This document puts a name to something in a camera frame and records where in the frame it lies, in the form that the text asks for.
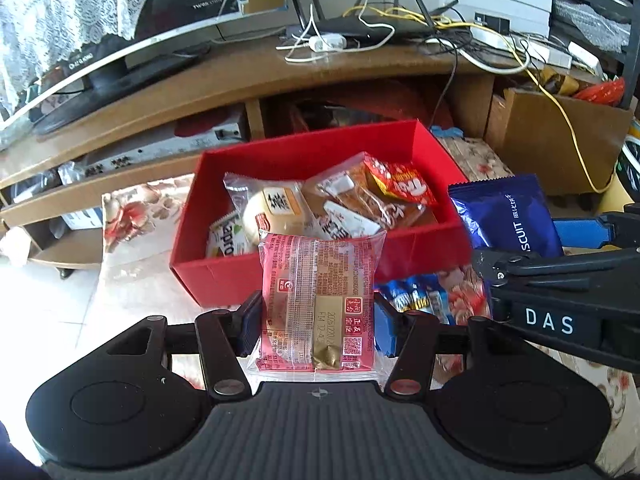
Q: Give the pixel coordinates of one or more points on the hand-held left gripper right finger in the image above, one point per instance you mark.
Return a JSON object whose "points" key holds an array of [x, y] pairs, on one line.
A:
{"points": [[384, 327]]}

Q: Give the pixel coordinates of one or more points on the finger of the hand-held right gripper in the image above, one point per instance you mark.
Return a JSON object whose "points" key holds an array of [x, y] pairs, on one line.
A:
{"points": [[582, 232], [550, 265]]}

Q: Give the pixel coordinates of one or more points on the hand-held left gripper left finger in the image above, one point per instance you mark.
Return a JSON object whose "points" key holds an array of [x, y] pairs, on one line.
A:
{"points": [[250, 325]]}

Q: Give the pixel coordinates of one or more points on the red cardboard box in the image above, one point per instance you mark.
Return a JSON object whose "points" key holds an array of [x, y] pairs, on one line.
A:
{"points": [[215, 280]]}

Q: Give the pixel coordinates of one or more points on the blue biscuit packet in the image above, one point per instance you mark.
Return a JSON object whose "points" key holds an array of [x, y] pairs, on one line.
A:
{"points": [[505, 220]]}

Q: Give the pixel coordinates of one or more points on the pink cake packet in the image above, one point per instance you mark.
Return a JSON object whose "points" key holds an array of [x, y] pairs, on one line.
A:
{"points": [[310, 300]]}

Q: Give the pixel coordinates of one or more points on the green and white packet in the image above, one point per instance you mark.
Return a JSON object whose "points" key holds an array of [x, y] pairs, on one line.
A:
{"points": [[230, 241]]}

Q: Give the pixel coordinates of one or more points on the bread packet with orange label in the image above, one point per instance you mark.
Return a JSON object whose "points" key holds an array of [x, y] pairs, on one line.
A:
{"points": [[272, 205]]}

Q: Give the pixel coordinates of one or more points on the red gummy packet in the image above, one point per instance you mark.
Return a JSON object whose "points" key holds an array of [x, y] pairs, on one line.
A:
{"points": [[405, 185]]}

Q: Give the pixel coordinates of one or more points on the golden brown cake packet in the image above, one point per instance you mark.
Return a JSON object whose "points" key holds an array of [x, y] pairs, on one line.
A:
{"points": [[340, 180]]}

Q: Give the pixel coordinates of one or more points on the blue candy packet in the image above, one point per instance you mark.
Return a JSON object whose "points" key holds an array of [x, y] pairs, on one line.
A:
{"points": [[415, 296]]}

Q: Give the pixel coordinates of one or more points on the orange snack packet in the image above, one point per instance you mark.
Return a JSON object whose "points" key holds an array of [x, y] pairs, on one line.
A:
{"points": [[400, 219]]}

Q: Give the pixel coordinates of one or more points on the brown cardboard box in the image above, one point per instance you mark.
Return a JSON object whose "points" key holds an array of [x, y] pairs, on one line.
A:
{"points": [[530, 135]]}

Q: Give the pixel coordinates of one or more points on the orange plastic bag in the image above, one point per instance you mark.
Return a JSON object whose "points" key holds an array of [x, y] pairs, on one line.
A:
{"points": [[600, 92]]}

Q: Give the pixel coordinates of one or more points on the blue plastic bag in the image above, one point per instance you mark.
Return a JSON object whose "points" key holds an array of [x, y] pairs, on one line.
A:
{"points": [[447, 133]]}

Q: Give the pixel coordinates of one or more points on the white power strip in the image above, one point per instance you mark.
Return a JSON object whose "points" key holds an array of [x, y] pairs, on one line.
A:
{"points": [[545, 52]]}

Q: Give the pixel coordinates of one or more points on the silver set-top box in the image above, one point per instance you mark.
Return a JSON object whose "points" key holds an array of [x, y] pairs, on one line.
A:
{"points": [[165, 147]]}

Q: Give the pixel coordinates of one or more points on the white carton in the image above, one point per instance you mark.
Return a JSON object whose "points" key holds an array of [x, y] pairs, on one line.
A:
{"points": [[82, 219]]}

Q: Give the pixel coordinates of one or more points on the dark red pouch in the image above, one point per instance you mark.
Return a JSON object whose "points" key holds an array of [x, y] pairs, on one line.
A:
{"points": [[205, 126]]}

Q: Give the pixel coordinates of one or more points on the wooden TV stand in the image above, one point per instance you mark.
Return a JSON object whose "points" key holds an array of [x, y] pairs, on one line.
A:
{"points": [[250, 75]]}

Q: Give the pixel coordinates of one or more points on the black router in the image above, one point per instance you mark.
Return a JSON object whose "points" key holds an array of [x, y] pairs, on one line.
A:
{"points": [[380, 26]]}

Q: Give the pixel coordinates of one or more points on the white plug adapter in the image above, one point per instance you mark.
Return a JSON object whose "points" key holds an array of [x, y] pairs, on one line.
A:
{"points": [[327, 41]]}

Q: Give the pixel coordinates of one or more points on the flat screen TV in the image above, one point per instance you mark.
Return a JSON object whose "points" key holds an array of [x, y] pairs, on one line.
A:
{"points": [[180, 0]]}

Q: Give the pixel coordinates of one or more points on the white lace cloth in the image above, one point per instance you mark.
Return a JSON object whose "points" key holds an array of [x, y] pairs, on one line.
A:
{"points": [[60, 10]]}

